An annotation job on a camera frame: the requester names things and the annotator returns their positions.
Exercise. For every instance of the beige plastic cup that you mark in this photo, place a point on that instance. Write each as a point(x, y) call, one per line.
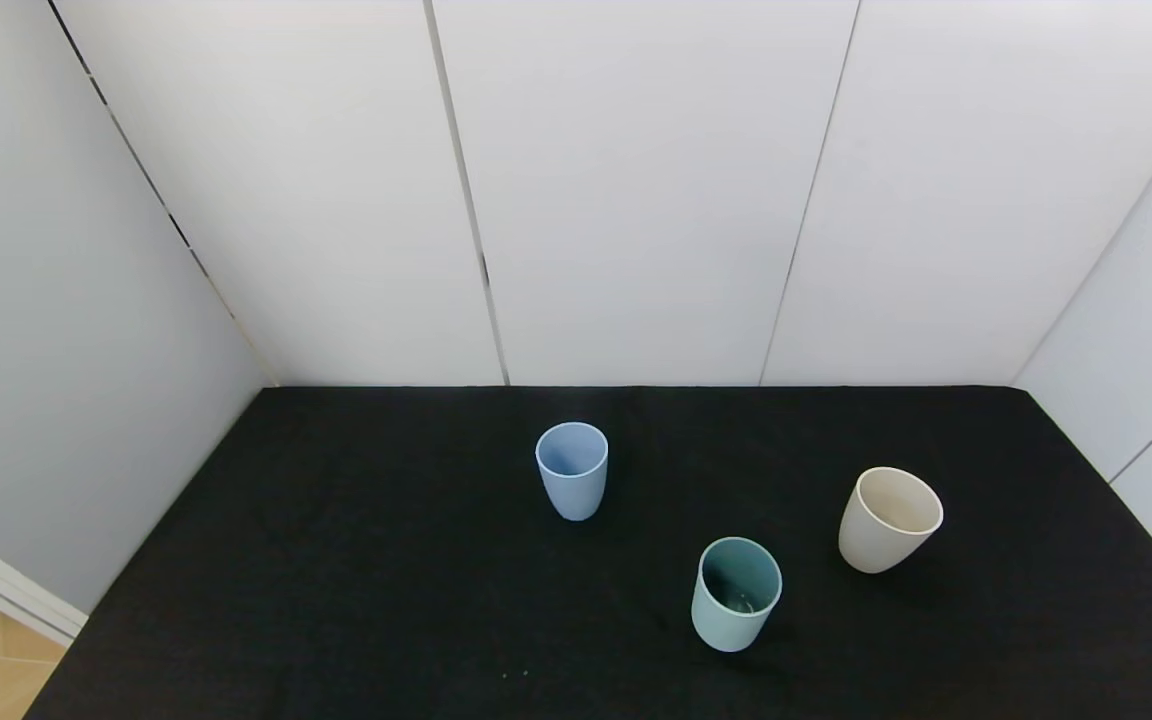
point(871, 545)

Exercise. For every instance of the teal plastic cup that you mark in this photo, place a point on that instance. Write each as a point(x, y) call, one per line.
point(726, 625)

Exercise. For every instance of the white baseboard strip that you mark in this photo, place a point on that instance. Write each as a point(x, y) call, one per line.
point(6, 590)

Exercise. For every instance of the light blue plastic cup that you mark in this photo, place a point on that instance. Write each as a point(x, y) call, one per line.
point(572, 490)

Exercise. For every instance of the black tablecloth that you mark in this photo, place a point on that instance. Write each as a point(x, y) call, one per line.
point(356, 560)

